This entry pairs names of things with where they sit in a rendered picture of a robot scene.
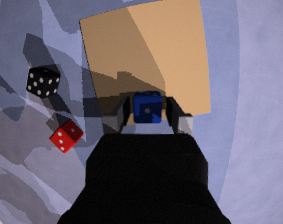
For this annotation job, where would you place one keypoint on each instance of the blue die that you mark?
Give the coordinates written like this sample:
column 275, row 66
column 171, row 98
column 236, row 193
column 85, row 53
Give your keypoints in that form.
column 147, row 107

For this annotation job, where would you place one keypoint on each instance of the black die with white pips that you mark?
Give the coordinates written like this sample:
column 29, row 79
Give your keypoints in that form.
column 42, row 82

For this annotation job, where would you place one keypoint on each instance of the tan flat mat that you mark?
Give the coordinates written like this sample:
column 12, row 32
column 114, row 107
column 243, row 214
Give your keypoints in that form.
column 155, row 46

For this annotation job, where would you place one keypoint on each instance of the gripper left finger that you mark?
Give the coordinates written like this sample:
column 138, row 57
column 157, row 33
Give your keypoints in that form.
column 115, row 121

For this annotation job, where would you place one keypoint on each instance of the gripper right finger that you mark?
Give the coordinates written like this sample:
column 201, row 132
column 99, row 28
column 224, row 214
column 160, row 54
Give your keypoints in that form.
column 181, row 122

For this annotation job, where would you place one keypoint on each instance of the red die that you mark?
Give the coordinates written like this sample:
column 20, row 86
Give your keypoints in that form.
column 66, row 136

